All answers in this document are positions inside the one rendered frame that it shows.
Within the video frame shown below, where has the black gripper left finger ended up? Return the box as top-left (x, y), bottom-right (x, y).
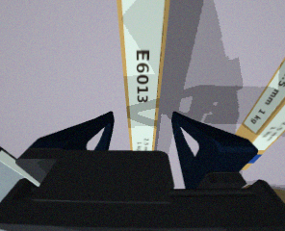
top-left (29, 112), bottom-right (115, 150)

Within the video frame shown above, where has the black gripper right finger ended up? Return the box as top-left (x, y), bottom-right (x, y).
top-left (171, 112), bottom-right (258, 189)

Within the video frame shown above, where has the tan box with blue bands and white label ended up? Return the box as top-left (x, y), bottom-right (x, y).
top-left (235, 58), bottom-right (285, 170)

